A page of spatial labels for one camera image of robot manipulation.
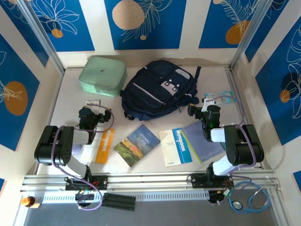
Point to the orange notebook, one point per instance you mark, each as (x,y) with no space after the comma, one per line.
(104,146)

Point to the lavender plastic folder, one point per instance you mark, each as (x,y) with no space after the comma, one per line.
(200,143)

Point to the blue notebook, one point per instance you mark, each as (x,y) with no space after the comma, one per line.
(178,146)

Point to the navy blue backpack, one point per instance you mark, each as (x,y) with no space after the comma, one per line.
(152,94)

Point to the Animal Farm paperback book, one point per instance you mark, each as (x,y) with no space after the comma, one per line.
(136,146)

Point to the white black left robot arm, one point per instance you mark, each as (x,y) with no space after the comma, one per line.
(58,146)

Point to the light blue wet wipes pack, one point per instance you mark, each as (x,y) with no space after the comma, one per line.
(225,97)

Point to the mint green lunch box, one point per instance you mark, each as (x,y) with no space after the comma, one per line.
(102,75)

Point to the small wiring connector board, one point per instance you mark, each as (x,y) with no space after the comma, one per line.
(219,194)
(84,195)

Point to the blue poster with orange circle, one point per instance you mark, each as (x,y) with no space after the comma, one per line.
(216,23)
(18,70)

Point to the blue poster with beige circle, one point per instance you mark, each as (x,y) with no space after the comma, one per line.
(152,35)

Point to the blue stethoscope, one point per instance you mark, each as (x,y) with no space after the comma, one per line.
(237,204)

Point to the orange pill bottle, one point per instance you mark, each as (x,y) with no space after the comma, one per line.
(30,202)

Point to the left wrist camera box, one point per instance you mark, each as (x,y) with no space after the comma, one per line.
(92,103)

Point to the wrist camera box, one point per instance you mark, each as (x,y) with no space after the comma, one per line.
(207,103)
(92,103)

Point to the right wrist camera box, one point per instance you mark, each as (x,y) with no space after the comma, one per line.
(207,103)

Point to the aluminium table side rail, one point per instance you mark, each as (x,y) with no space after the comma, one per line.
(232,80)

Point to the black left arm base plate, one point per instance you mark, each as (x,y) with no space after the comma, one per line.
(101,182)

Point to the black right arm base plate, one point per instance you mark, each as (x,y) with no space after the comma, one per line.
(198,181)

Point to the blue floral wall poster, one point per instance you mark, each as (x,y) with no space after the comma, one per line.
(70,35)
(277,94)

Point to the aluminium mounting rail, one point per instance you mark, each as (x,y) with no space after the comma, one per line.
(150,181)

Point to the black slotted duct piece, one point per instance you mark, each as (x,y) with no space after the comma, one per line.
(120,201)

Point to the aluminium frame post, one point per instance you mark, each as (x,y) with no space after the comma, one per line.
(248,35)
(41,35)

